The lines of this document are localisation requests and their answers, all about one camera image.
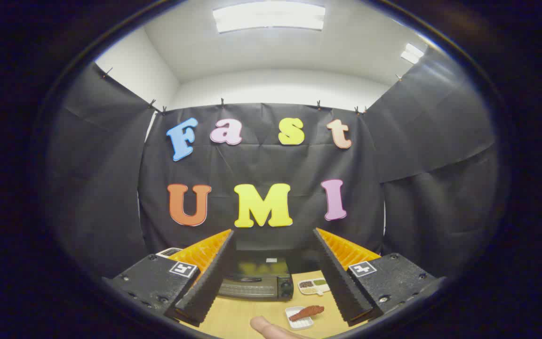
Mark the black toaster oven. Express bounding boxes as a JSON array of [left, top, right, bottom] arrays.
[[217, 257, 295, 302]]

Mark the brown meat piece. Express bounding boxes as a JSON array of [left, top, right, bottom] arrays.
[[289, 305, 325, 322]]

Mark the white divided dish with beans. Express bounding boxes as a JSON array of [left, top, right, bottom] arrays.
[[298, 278, 330, 296]]

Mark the row of small cloth clips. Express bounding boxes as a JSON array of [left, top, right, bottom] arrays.
[[102, 68, 403, 116]]

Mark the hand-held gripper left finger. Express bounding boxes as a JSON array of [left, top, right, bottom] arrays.
[[103, 229, 235, 327]]

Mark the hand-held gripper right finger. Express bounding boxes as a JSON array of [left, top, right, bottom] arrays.
[[312, 228, 446, 327]]

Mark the small ceiling light panel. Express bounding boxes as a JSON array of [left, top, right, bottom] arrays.
[[400, 43, 425, 65]]

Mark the large ceiling light panel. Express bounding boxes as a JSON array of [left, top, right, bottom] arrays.
[[212, 1, 326, 33]]

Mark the white rectangular tray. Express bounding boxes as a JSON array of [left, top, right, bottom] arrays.
[[285, 306, 314, 330]]

